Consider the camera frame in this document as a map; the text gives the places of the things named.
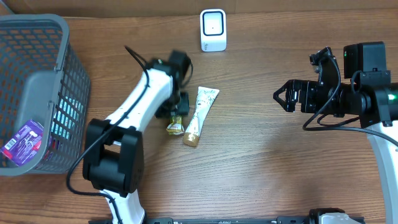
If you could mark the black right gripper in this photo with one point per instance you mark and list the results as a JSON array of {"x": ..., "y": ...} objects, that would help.
[{"x": 306, "y": 88}]

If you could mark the white barcode scanner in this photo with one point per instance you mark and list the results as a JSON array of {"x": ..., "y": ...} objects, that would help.
[{"x": 213, "y": 33}]

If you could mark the teal snack packet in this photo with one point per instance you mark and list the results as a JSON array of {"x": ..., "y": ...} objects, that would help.
[{"x": 66, "y": 117}]

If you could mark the white tube gold cap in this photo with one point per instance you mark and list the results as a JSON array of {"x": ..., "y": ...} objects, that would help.
[{"x": 205, "y": 99}]

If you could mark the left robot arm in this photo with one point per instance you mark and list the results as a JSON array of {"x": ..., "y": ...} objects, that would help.
[{"x": 114, "y": 152}]

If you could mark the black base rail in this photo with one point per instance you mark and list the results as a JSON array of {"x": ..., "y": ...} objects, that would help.
[{"x": 318, "y": 215}]

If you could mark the green snack packet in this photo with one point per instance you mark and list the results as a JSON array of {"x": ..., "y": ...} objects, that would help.
[{"x": 175, "y": 127}]

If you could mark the purple pad package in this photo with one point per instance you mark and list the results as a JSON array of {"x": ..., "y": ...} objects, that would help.
[{"x": 25, "y": 144}]

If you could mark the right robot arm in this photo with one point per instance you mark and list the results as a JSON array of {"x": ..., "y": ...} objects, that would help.
[{"x": 360, "y": 98}]

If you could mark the grey plastic mesh basket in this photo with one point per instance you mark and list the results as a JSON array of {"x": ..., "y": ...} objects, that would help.
[{"x": 38, "y": 68}]

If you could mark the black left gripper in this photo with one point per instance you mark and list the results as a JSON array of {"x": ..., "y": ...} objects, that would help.
[{"x": 164, "y": 110}]

